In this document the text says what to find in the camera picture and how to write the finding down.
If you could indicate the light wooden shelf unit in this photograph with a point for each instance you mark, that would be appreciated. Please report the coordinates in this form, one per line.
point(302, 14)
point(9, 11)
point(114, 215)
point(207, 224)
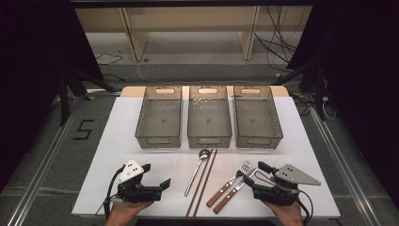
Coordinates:
point(138, 40)

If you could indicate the black curtain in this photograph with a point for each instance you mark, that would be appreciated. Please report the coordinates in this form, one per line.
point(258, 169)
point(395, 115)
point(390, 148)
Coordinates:
point(28, 62)
point(360, 62)

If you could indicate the black metal stand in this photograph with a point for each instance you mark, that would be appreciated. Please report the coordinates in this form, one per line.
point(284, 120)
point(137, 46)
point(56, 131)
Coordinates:
point(64, 103)
point(320, 94)

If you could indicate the metal spoon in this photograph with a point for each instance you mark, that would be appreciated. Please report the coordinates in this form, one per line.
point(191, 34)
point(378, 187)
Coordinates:
point(204, 154)

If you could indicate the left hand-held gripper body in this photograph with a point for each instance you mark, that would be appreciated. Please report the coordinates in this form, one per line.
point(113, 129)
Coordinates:
point(138, 191)

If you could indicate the person's left hand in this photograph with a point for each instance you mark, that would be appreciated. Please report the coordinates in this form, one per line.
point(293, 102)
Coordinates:
point(120, 215)

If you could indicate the brown chopstick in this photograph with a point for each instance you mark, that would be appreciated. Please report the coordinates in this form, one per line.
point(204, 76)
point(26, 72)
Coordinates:
point(205, 185)
point(200, 182)

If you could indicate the smoky transparent plastic bin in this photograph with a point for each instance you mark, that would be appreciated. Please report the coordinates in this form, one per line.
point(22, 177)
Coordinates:
point(257, 119)
point(208, 121)
point(160, 119)

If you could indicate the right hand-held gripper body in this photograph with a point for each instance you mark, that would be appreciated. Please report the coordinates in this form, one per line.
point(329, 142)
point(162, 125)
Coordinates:
point(276, 193)

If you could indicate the short aluminium floor rail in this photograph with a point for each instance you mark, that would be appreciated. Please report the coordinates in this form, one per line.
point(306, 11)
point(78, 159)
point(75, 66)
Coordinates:
point(103, 92)

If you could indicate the person's right hand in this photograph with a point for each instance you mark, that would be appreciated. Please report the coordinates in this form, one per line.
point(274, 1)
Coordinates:
point(288, 216)

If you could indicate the white power plug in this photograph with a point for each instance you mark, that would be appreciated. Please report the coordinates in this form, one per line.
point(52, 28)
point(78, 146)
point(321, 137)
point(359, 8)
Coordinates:
point(325, 98)

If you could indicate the black overhead frame bar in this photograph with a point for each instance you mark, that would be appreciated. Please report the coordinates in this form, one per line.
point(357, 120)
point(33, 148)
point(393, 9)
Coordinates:
point(188, 2)

